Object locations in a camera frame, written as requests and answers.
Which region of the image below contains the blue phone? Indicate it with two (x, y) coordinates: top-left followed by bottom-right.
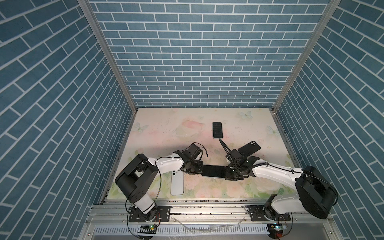
(212, 122), (224, 139)

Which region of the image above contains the aluminium front rail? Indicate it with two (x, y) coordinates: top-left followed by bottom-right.
(85, 199), (334, 226)

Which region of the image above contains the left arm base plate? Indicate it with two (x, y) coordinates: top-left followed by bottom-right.
(129, 206), (171, 223)

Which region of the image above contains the black phone case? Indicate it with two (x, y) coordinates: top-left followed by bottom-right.
(238, 141), (261, 157)

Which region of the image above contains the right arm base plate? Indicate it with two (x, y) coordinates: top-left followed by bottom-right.
(245, 205), (292, 222)

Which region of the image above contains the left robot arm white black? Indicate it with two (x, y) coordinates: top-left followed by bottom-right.
(115, 151), (204, 215)

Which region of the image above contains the black phone screen up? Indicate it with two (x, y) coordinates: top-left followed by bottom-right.
(202, 165), (225, 179)

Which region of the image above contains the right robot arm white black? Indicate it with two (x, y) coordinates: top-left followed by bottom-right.
(224, 160), (339, 221)

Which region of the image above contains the white slotted cable duct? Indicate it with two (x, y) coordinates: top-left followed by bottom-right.
(94, 224), (269, 237)

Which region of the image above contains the white phone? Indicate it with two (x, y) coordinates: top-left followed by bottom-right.
(171, 171), (184, 196)

